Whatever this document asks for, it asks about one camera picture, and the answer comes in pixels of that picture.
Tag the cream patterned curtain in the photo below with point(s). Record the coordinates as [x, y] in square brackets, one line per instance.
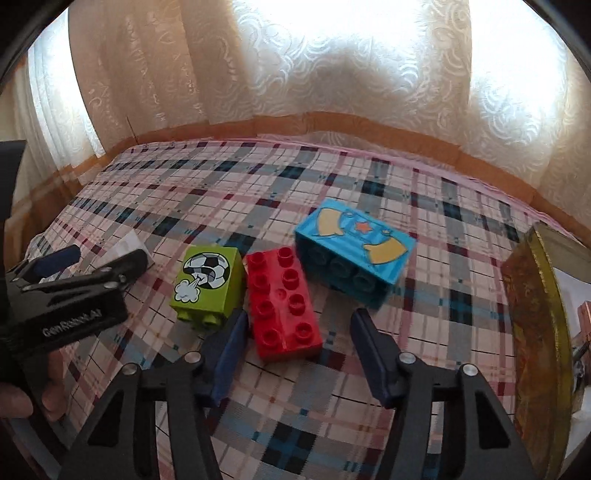
[323, 55]

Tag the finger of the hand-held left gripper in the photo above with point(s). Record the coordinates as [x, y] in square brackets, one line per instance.
[124, 265]
[55, 261]

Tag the green football toy brick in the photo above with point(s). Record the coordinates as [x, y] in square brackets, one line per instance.
[207, 277]

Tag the person's left hand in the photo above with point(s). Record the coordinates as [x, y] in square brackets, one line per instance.
[18, 401]

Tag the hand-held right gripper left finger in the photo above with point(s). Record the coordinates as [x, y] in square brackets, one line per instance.
[228, 355]

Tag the white toy piece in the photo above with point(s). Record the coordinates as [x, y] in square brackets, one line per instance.
[124, 244]

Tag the pink bed sheet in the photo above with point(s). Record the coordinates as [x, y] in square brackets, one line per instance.
[415, 159]

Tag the blue printed toy brick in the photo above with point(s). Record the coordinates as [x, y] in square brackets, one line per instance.
[351, 240]

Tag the red toy brick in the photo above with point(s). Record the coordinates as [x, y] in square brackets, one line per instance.
[281, 314]

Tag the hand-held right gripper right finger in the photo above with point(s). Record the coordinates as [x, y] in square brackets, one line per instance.
[369, 360]

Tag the gold metal tin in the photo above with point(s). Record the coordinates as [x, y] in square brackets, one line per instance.
[531, 323]

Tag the plaid blanket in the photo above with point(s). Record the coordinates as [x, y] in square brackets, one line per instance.
[323, 184]

